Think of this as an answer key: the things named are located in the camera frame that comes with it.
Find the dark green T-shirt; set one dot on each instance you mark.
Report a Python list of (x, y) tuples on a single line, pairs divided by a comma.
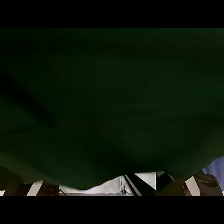
[(110, 100)]

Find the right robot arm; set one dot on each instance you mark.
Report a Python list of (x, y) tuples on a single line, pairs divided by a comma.
[(200, 186)]

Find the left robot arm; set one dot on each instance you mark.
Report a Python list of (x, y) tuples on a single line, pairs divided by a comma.
[(33, 188)]

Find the silver frame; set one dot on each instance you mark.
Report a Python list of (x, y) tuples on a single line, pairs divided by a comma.
[(110, 187)]

